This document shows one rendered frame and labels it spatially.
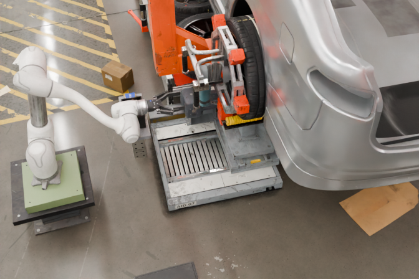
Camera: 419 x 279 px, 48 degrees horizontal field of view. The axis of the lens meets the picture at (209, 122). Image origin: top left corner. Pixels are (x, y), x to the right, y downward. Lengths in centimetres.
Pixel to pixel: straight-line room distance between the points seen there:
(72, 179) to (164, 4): 127
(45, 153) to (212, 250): 123
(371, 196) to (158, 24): 192
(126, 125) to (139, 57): 192
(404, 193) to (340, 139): 159
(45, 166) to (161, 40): 113
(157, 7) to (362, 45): 132
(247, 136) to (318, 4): 157
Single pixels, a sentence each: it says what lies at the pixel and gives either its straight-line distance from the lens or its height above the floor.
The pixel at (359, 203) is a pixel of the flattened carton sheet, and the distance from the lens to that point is 355.
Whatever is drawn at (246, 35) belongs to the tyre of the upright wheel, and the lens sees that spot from 282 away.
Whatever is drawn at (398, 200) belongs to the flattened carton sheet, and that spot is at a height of 1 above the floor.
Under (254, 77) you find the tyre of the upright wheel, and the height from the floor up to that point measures 102.
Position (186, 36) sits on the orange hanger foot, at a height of 80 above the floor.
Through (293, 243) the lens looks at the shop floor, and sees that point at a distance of 329.
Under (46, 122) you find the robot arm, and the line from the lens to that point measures 312.
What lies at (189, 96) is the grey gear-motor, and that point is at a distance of 353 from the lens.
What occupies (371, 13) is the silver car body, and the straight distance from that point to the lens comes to 340.
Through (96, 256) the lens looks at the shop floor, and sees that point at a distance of 328.
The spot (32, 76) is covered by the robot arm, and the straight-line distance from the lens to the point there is 265.
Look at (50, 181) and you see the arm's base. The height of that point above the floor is 40.
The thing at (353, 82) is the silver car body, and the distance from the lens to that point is 199.
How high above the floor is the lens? 284
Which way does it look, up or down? 47 degrees down
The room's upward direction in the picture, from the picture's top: straight up
